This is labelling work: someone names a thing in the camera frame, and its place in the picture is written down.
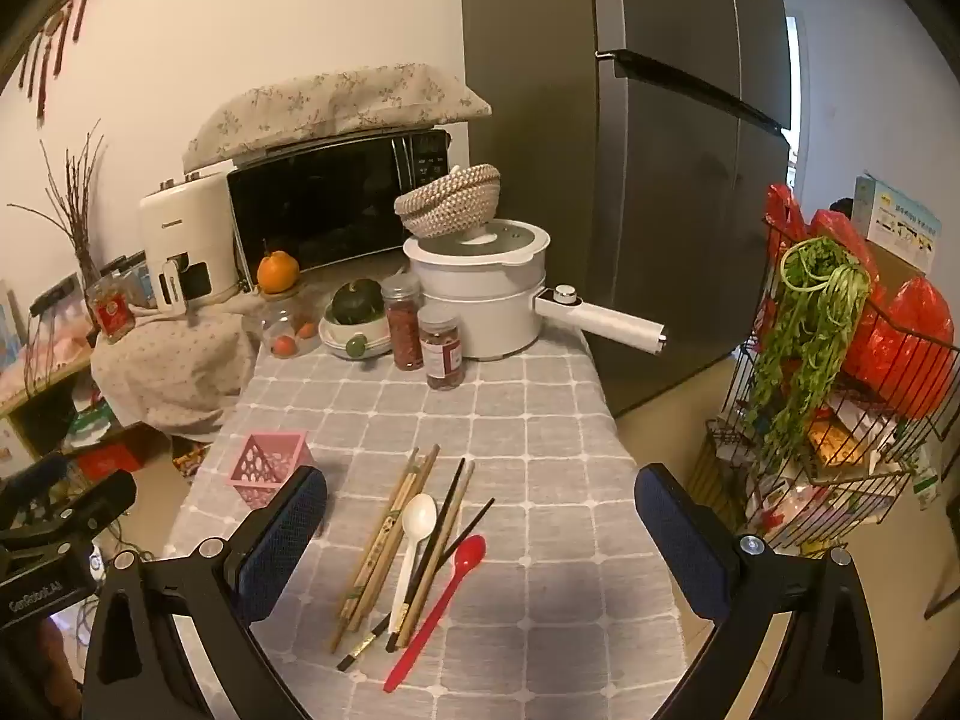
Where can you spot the brown wooden chopstick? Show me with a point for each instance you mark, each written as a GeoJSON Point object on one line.
{"type": "Point", "coordinates": [462, 486]}

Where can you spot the floral draped cloth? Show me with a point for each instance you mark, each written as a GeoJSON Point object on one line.
{"type": "Point", "coordinates": [172, 367]}

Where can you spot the blue labelled container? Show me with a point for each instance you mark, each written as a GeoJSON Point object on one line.
{"type": "Point", "coordinates": [131, 277]}

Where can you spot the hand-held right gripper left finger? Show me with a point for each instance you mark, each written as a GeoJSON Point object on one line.
{"type": "Point", "coordinates": [285, 540]}

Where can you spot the orange fruit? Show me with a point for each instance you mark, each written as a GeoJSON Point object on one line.
{"type": "Point", "coordinates": [277, 272]}

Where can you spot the white air fryer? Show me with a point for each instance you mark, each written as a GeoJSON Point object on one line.
{"type": "Point", "coordinates": [187, 225]}

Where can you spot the red plastic spoon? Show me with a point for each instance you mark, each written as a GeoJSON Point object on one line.
{"type": "Point", "coordinates": [469, 551]}

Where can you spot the grey checked tablecloth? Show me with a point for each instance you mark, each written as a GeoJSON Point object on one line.
{"type": "Point", "coordinates": [525, 427]}

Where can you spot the red tassel wall ornament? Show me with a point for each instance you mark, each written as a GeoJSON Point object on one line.
{"type": "Point", "coordinates": [58, 45]}

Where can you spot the green leafy vegetables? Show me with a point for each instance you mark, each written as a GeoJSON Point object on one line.
{"type": "Point", "coordinates": [810, 330]}

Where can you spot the woven basket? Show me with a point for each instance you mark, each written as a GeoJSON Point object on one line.
{"type": "Point", "coordinates": [450, 202]}

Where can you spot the red plastic bag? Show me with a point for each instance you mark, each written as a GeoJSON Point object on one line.
{"type": "Point", "coordinates": [844, 236]}
{"type": "Point", "coordinates": [784, 210]}
{"type": "Point", "coordinates": [904, 345]}

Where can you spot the grey refrigerator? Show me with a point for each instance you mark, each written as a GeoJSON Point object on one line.
{"type": "Point", "coordinates": [675, 202]}

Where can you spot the printed cardboard box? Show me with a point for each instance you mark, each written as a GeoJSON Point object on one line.
{"type": "Point", "coordinates": [896, 217]}

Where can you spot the white electric pot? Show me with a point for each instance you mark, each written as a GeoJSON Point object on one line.
{"type": "Point", "coordinates": [495, 307]}

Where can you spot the floral microwave cover cloth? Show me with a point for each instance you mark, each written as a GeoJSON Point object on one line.
{"type": "Point", "coordinates": [337, 105]}

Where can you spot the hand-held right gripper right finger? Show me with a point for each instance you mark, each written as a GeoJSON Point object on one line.
{"type": "Point", "coordinates": [679, 540]}

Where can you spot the orange cardboard box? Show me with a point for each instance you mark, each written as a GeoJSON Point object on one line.
{"type": "Point", "coordinates": [109, 461]}

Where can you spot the pink storage box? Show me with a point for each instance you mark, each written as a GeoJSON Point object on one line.
{"type": "Point", "coordinates": [60, 334]}

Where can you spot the glass vase with red label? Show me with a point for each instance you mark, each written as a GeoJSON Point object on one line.
{"type": "Point", "coordinates": [111, 311]}

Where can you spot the pink utensil holder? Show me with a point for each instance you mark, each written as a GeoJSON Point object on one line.
{"type": "Point", "coordinates": [266, 461]}

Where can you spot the dried branches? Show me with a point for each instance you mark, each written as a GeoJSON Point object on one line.
{"type": "Point", "coordinates": [81, 244]}

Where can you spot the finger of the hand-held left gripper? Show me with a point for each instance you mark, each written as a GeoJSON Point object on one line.
{"type": "Point", "coordinates": [101, 499]}
{"type": "Point", "coordinates": [34, 481]}

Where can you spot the white green packet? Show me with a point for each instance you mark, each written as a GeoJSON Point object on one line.
{"type": "Point", "coordinates": [926, 481]}

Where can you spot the black rectangular object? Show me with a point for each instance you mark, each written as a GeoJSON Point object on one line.
{"type": "Point", "coordinates": [56, 296]}

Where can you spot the short spice jar red label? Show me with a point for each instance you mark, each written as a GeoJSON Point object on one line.
{"type": "Point", "coordinates": [442, 356]}

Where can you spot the black microwave oven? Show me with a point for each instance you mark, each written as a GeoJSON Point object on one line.
{"type": "Point", "coordinates": [322, 202]}

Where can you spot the tall spice jar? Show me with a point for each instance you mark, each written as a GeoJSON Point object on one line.
{"type": "Point", "coordinates": [405, 330]}

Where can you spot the orange packet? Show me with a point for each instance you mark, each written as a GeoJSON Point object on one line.
{"type": "Point", "coordinates": [829, 441]}

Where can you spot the colourful snack packet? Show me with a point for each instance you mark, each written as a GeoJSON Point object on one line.
{"type": "Point", "coordinates": [191, 457]}

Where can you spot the clear glass jar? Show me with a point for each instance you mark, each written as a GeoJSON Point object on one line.
{"type": "Point", "coordinates": [289, 315]}

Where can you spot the green pumpkin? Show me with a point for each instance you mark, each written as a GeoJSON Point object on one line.
{"type": "Point", "coordinates": [358, 301]}

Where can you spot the white dish with green knob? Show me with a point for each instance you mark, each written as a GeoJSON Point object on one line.
{"type": "Point", "coordinates": [337, 337]}

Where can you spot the white plastic spoon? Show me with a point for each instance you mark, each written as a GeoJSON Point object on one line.
{"type": "Point", "coordinates": [418, 517]}

